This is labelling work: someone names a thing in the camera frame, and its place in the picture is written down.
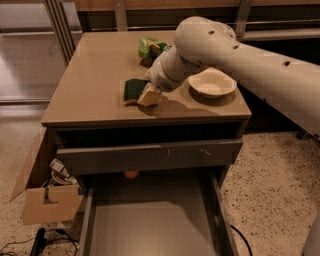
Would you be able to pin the white paper bowl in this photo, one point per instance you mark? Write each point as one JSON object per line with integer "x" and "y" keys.
{"x": 212, "y": 83}

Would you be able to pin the grey top drawer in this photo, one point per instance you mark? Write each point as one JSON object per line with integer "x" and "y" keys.
{"x": 146, "y": 157}

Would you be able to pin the grey open middle drawer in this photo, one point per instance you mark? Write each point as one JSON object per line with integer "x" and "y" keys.
{"x": 159, "y": 213}

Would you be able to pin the green and yellow sponge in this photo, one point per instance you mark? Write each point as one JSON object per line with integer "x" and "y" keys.
{"x": 133, "y": 90}

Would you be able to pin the grey drawer cabinet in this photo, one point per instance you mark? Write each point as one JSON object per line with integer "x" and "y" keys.
{"x": 87, "y": 109}

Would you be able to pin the black power strip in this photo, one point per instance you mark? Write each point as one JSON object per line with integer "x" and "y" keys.
{"x": 39, "y": 242}

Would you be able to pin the brown cardboard box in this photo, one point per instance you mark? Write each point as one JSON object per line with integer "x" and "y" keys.
{"x": 43, "y": 203}

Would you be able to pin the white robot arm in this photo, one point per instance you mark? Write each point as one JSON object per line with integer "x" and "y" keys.
{"x": 288, "y": 85}

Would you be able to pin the metal railing frame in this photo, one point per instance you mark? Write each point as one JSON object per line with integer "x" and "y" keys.
{"x": 285, "y": 26}

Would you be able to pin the clutter inside cardboard box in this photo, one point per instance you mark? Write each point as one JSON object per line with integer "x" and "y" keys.
{"x": 58, "y": 175}

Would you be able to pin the orange ball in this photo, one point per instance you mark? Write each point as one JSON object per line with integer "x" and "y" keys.
{"x": 131, "y": 174}

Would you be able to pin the green chip bag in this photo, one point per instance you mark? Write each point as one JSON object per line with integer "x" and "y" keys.
{"x": 150, "y": 48}

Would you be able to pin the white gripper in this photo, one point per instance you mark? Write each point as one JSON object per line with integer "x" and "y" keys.
{"x": 160, "y": 79}

